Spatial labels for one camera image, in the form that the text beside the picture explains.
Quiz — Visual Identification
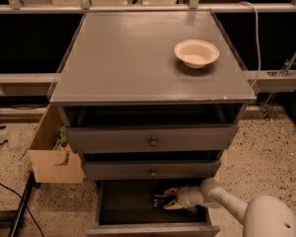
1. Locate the grey open bottom drawer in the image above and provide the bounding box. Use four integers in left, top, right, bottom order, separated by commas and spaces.
86, 179, 220, 237

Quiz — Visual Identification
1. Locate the white paper bowl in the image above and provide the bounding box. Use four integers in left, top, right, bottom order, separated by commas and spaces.
174, 39, 220, 69

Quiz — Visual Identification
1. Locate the black metal floor bar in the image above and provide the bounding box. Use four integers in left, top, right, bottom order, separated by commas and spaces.
8, 172, 35, 237

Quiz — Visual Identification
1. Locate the aluminium rail frame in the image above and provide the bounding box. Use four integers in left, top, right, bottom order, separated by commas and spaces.
0, 0, 296, 97

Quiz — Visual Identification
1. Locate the white cable on rail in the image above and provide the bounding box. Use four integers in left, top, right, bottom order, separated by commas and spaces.
238, 1, 262, 88

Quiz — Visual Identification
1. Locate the grey top drawer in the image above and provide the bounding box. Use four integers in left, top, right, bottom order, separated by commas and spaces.
65, 124, 238, 153

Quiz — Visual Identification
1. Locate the grey three-drawer cabinet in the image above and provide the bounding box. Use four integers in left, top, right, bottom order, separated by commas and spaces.
48, 11, 258, 237

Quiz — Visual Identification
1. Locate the green item in box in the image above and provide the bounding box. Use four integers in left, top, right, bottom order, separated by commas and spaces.
53, 127, 66, 150

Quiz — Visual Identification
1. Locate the blue rxbar blueberry wrapper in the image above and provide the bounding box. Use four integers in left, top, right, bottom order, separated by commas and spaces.
153, 195, 170, 207

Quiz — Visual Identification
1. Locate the grey middle drawer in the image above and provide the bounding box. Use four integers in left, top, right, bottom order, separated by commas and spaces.
83, 160, 221, 181

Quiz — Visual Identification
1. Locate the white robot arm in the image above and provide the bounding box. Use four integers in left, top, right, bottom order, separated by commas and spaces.
164, 179, 296, 237

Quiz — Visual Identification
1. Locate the brown cardboard box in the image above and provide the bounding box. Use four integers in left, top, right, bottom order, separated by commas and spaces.
27, 106, 85, 184

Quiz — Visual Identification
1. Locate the black floor cable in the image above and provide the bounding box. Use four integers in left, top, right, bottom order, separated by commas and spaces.
0, 175, 45, 237

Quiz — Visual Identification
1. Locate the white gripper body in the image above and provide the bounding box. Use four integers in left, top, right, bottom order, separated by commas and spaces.
176, 187, 193, 209

